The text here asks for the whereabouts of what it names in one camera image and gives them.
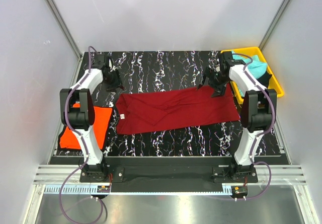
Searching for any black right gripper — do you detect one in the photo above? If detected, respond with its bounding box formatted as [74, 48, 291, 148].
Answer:
[196, 67, 229, 99]

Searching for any dark red polo shirt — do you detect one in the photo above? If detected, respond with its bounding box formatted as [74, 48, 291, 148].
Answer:
[116, 86, 240, 135]

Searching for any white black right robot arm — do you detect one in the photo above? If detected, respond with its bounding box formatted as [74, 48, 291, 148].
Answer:
[197, 60, 277, 182]

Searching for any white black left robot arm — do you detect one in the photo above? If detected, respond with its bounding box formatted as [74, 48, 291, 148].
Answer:
[59, 53, 124, 182]

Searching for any folded orange t shirt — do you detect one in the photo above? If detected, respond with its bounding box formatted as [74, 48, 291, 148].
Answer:
[58, 106, 113, 150]

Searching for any turquoise t shirt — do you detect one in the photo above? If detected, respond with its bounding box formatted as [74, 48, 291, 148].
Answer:
[232, 51, 267, 79]

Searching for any black t shirt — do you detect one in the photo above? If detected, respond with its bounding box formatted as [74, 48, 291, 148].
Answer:
[257, 71, 272, 88]

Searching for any yellow plastic bin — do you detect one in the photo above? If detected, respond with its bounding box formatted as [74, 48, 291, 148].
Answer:
[221, 46, 284, 105]

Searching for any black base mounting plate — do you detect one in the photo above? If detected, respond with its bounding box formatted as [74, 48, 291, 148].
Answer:
[49, 156, 289, 193]

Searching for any left orange connector box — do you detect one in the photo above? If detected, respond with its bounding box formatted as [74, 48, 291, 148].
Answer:
[97, 184, 111, 193]

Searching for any orange connector box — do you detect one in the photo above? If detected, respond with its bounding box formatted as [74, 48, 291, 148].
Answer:
[232, 186, 248, 198]
[97, 184, 111, 193]

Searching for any right orange connector box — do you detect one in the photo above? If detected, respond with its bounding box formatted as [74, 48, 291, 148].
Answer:
[232, 186, 248, 198]

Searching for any right corner aluminium post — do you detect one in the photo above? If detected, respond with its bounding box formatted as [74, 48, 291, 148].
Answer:
[259, 0, 292, 51]

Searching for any corner aluminium post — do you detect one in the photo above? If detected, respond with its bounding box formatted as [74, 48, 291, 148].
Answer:
[259, 0, 292, 51]
[45, 0, 83, 59]

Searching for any left corner aluminium post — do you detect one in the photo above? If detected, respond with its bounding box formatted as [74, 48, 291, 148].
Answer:
[45, 0, 83, 59]

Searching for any aluminium frame rail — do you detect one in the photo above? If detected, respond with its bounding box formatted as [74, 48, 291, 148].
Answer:
[34, 165, 306, 185]

